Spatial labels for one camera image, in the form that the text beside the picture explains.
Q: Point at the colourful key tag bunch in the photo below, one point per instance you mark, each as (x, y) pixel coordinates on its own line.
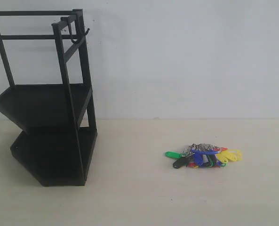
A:
(204, 156)

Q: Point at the black two-tier metal rack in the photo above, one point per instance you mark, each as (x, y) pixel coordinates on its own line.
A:
(57, 121)

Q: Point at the black metal s-hook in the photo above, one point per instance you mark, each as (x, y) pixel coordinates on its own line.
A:
(76, 32)

